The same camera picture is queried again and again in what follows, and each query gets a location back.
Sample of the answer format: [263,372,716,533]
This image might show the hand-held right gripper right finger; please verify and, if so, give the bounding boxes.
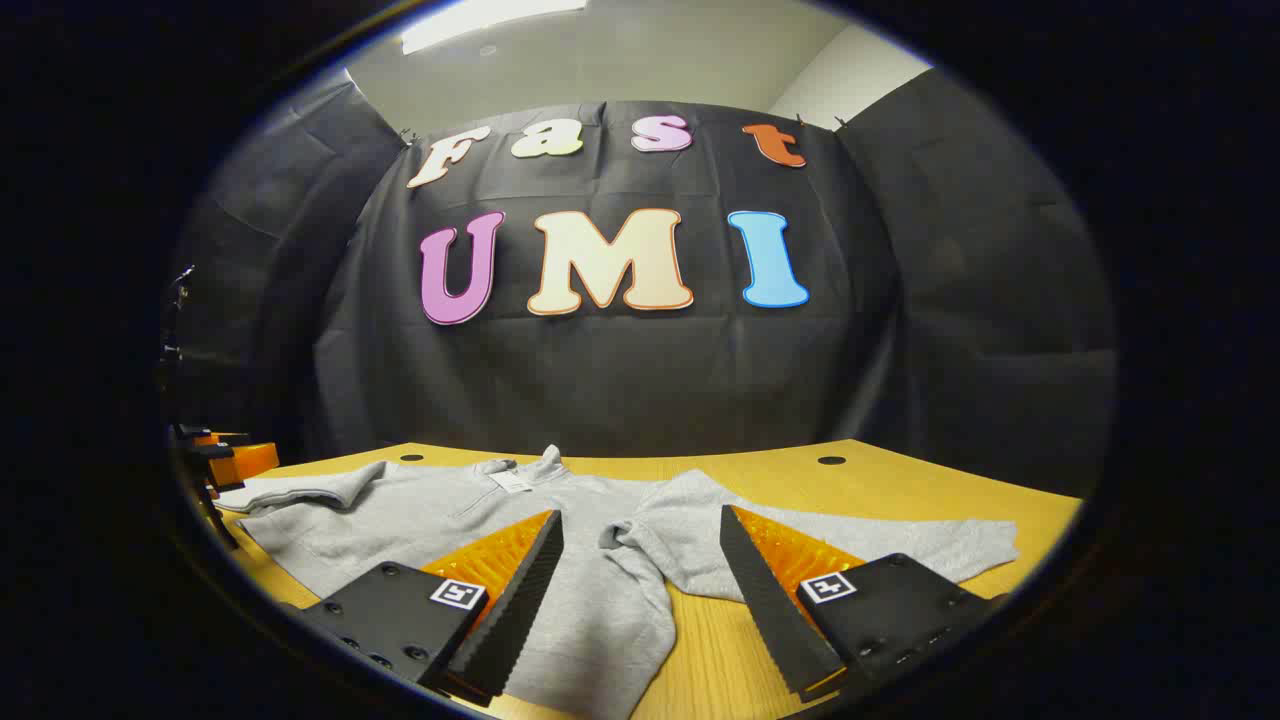
[718,503,1011,706]

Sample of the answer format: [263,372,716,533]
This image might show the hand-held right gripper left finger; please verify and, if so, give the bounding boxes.
[285,508,566,709]

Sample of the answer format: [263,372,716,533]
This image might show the grey sweatshirt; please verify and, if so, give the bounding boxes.
[240,445,1021,720]

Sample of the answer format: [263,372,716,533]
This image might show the black backdrop cloth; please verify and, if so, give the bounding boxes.
[160,68,1119,501]

